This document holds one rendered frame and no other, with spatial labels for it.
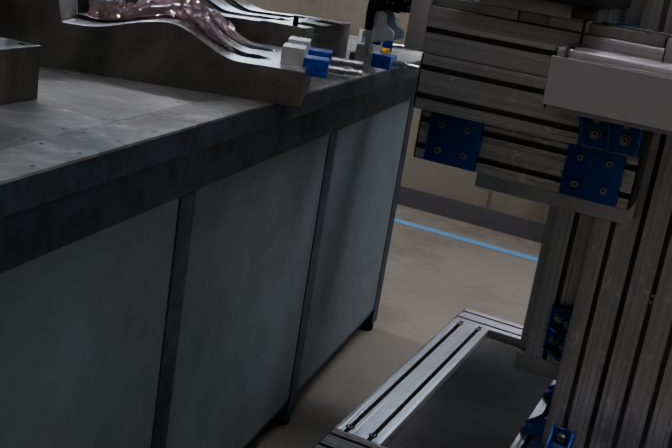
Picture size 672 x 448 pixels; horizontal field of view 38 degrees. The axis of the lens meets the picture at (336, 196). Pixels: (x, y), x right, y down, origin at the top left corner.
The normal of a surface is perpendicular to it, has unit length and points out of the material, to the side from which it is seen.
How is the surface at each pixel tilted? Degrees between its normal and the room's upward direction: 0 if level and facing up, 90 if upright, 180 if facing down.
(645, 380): 90
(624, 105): 90
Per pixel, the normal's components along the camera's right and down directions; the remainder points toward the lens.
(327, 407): 0.15, -0.95
